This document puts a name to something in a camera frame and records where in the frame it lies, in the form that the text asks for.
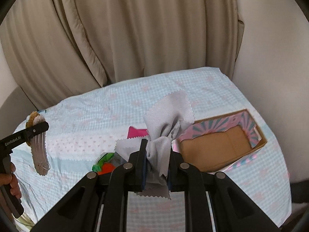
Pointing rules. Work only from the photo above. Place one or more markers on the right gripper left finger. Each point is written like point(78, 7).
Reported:
point(137, 178)

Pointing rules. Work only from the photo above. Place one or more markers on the left hand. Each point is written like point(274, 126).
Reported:
point(11, 179)

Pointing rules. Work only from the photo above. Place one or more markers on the magenta soft pouch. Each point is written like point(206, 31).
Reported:
point(134, 132)

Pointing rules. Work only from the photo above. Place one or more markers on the cardboard box with pink lining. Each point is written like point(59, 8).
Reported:
point(224, 141)

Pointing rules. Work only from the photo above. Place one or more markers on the blue checked bed sheet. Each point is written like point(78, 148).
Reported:
point(82, 128)

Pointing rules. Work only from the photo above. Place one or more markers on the brown and white sock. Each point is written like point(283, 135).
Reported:
point(38, 145)

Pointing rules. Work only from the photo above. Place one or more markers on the beige curtain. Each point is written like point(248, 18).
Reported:
point(56, 49)

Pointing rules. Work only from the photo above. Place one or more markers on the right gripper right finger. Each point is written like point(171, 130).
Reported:
point(176, 177)

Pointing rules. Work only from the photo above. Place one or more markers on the orange fluffy pompom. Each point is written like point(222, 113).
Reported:
point(106, 168)

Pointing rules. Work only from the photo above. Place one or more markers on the grey microfibre cloth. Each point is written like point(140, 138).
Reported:
point(165, 121)
point(125, 147)

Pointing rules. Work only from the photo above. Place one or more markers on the green wet wipes packet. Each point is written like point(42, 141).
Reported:
point(104, 158)

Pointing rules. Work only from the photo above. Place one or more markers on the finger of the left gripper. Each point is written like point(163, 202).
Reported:
point(30, 132)

